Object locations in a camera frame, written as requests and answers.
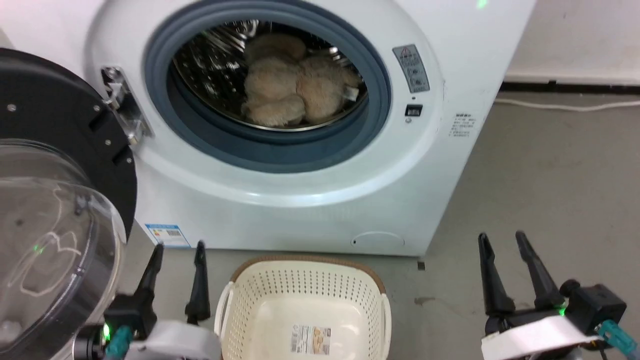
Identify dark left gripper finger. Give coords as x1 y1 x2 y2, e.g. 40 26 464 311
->
131 243 165 337
185 240 212 325

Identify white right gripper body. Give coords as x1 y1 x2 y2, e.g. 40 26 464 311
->
480 305 601 360

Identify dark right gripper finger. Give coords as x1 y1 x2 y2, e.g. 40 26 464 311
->
478 233 516 317
515 230 566 310

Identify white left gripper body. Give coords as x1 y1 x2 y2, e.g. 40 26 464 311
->
124 321 223 360

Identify cream perforated laundry basket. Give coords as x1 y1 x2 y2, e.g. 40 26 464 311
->
214 255 392 360

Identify white front-load washing machine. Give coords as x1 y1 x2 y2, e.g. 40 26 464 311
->
0 0 538 257

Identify beige plush teddy toy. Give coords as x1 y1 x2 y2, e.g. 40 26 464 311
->
241 33 362 127

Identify blue energy label sticker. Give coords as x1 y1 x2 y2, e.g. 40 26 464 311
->
144 223 192 249

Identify paper product label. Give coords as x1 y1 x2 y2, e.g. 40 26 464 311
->
291 325 332 355

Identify round drain filter cover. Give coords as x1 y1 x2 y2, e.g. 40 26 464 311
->
350 231 405 251

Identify blue-grey rubber door gasket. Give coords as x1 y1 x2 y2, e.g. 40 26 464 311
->
143 0 393 174

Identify small printed text sticker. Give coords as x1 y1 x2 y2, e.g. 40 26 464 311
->
449 113 477 139

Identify metal door hinge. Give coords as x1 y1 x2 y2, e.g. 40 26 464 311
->
101 66 153 146

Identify black baseboard strip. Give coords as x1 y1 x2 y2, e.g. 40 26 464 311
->
499 79 640 95

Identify black washer door clear dome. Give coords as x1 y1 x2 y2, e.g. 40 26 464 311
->
0 47 139 360

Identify steel washer drum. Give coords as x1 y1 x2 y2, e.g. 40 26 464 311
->
172 20 369 132

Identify grey warning sticker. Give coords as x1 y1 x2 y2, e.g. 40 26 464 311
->
392 44 431 94

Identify white floor cable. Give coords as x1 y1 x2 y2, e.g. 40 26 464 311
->
493 98 640 112

